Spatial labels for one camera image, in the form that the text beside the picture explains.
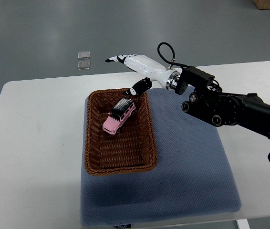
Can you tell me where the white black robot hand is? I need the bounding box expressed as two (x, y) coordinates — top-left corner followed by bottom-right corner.
(105, 54), (180, 96)

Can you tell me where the pink toy car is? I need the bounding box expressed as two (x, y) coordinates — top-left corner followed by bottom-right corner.
(102, 97), (136, 135)

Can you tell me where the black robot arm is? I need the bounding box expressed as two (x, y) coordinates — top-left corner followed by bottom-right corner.
(165, 58), (270, 162)

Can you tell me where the brown wicker basket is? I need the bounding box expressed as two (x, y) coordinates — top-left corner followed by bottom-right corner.
(83, 89), (158, 176)

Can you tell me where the upper clear floor plate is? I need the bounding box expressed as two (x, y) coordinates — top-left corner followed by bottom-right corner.
(78, 51), (90, 60)

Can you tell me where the clear floor plate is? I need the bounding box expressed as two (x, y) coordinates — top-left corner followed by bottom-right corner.
(77, 61), (91, 70)
(78, 51), (90, 60)

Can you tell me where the lower clear floor plate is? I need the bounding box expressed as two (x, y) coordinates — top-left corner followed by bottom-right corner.
(77, 61), (91, 70)

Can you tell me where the blue grey mat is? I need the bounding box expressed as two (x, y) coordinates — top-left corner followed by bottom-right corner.
(81, 88), (241, 227)

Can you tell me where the white table leg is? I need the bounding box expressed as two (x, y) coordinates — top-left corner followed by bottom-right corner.
(236, 219), (250, 229)

